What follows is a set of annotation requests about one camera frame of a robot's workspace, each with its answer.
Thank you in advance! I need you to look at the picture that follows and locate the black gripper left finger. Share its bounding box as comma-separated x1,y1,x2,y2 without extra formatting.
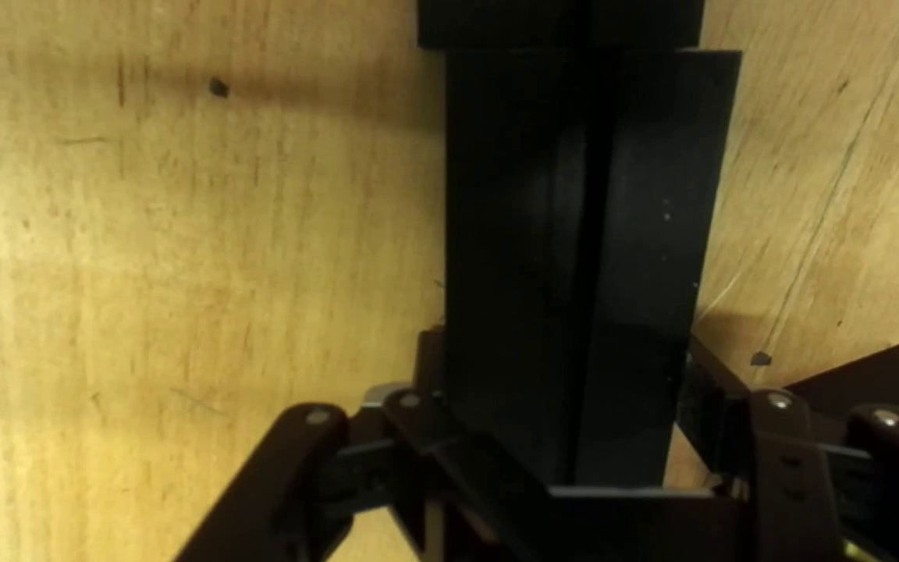
170,329,555,562

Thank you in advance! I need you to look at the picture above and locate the black grooved track piece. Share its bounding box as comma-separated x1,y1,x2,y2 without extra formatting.
440,45,746,492
412,0,707,57

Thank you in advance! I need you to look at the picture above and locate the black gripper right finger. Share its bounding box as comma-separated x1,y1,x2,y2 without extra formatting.
672,331,899,562

